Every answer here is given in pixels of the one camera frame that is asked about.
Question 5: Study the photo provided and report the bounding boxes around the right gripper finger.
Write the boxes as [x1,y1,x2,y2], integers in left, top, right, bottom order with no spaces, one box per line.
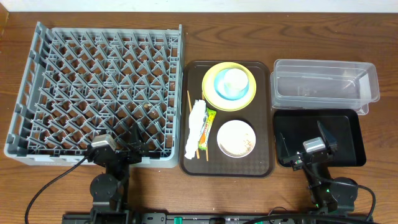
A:
[280,133,290,159]
[317,121,338,148]

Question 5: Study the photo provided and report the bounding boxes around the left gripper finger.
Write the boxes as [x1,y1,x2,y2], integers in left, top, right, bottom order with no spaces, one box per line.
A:
[129,123,143,146]
[107,126,129,149]

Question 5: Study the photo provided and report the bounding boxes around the white bowl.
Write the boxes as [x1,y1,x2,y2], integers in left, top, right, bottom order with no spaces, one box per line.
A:
[216,120,256,159]

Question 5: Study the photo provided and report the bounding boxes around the white napkin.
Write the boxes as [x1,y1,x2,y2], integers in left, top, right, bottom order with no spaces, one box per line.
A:
[185,100,206,159]

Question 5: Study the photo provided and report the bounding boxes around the wooden chopstick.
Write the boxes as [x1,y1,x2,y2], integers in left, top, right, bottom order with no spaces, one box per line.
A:
[201,92,209,162]
[187,90,200,159]

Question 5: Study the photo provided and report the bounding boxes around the white cup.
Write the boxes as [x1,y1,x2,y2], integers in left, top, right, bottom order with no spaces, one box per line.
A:
[223,68,249,98]

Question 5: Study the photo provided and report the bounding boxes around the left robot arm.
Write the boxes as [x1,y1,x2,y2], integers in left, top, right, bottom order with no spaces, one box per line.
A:
[86,124,147,223]

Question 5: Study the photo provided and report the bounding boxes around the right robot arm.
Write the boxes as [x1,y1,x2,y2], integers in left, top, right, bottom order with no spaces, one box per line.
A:
[282,122,358,215]

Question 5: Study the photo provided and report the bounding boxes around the black tray bin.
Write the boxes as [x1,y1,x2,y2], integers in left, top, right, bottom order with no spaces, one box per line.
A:
[273,109,366,167]

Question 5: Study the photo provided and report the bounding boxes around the dark brown serving tray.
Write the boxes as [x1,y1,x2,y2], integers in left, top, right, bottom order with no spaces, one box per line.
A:
[178,60,275,177]

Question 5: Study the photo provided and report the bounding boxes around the clear plastic bin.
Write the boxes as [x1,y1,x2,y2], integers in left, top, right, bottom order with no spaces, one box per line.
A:
[271,59,380,115]

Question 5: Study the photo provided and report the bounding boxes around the grey dish rack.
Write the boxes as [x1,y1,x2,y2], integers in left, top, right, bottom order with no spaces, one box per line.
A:
[4,23,184,168]

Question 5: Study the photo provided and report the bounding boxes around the light blue bowl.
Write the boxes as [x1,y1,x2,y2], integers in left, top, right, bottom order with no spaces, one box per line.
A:
[214,68,249,100]

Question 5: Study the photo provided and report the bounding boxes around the yellow plate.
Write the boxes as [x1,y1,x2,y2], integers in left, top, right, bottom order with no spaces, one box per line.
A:
[202,62,256,111]

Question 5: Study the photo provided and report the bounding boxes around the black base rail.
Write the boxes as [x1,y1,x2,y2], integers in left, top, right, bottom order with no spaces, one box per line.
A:
[62,213,371,224]

